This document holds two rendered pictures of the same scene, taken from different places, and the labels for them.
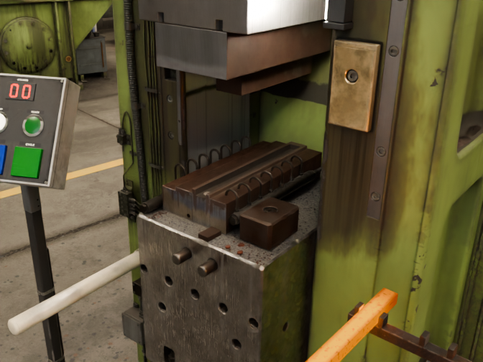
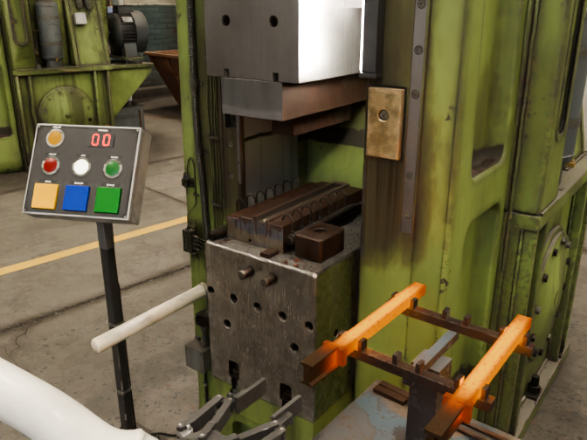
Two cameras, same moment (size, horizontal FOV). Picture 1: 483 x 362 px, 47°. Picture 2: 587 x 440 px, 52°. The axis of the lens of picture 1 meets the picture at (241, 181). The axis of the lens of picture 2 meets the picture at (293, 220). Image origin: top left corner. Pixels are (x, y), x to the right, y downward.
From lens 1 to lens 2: 0.37 m
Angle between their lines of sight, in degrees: 4
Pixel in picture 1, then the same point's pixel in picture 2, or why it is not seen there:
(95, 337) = (154, 381)
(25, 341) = (86, 386)
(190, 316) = (253, 328)
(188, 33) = (250, 85)
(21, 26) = (61, 96)
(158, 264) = (224, 285)
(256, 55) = (306, 102)
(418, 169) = (439, 189)
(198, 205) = (258, 230)
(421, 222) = (445, 232)
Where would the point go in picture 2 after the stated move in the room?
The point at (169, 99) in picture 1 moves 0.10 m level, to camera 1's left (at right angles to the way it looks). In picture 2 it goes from (229, 144) to (196, 144)
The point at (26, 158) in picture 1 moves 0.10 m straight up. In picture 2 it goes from (107, 196) to (104, 162)
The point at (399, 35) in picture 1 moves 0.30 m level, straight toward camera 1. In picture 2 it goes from (419, 81) to (411, 101)
